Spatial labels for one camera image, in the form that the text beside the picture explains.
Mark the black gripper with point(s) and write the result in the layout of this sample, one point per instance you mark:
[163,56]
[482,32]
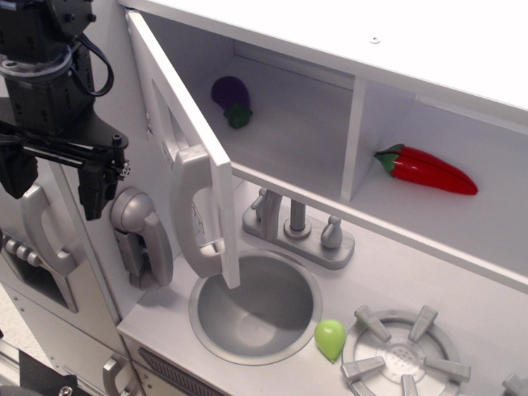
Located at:
[60,114]

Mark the white microwave door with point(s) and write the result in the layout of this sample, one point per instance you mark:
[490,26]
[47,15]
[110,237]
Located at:
[201,191]

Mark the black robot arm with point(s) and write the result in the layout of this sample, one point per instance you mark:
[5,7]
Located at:
[45,39]

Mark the grey ice dispenser panel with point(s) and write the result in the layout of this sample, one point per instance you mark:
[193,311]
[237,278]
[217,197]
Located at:
[30,270]

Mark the grey toy telephone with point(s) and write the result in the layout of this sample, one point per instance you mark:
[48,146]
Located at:
[142,240]

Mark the purple toy eggplant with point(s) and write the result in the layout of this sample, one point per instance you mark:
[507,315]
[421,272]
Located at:
[232,95]

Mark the round grey sink basin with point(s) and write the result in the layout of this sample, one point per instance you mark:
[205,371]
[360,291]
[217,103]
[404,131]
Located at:
[270,317]

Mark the white toy kitchen cabinet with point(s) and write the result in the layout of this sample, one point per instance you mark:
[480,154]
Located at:
[331,83]

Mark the grey toy faucet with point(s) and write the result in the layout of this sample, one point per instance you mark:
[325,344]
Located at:
[323,242]

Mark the green toy pear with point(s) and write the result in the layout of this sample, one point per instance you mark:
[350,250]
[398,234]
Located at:
[330,336]

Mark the red toy chili pepper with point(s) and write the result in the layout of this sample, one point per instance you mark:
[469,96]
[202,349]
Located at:
[419,167]

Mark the grey stove burner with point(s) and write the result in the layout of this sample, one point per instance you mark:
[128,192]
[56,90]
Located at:
[396,352]

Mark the grey lower door handle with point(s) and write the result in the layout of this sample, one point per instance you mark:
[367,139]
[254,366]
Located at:
[110,371]

